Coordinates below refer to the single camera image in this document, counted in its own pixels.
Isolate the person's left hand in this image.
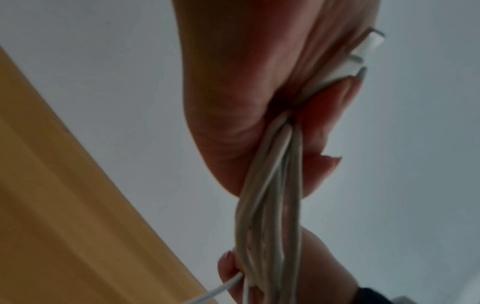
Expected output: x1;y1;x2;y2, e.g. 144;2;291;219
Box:
170;0;382;200

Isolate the person's right hand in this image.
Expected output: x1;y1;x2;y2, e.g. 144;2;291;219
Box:
217;226;361;304

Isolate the white cable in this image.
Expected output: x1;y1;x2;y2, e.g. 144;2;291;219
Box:
187;27;388;304

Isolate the black right wristband with markers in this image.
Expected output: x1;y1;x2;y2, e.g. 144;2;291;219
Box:
352;286;414;304

